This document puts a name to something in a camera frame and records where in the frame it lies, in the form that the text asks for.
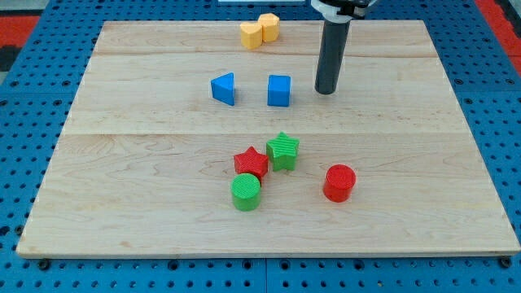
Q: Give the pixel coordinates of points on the white black robot arm flange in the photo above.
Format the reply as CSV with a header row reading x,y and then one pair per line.
x,y
343,11

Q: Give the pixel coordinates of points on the blue cube block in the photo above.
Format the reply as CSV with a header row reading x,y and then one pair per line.
x,y
279,91

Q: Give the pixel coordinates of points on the red star block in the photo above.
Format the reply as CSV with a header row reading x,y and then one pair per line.
x,y
251,161

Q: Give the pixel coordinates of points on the green star block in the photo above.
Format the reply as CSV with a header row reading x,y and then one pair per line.
x,y
283,152

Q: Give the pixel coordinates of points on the green cylinder block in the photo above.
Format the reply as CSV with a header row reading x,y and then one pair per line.
x,y
246,192

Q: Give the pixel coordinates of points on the blue triangular prism block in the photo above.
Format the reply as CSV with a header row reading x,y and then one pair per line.
x,y
223,88

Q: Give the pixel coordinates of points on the light wooden board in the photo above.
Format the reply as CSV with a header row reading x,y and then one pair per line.
x,y
145,160

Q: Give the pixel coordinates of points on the red cylinder block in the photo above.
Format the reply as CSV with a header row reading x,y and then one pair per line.
x,y
339,182

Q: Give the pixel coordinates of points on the yellow heart block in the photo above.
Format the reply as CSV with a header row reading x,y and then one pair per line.
x,y
251,35

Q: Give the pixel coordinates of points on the yellow hexagon block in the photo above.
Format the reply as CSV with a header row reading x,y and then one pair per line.
x,y
270,26

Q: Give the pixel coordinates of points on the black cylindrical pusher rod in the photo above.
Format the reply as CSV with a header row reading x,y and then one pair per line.
x,y
333,42

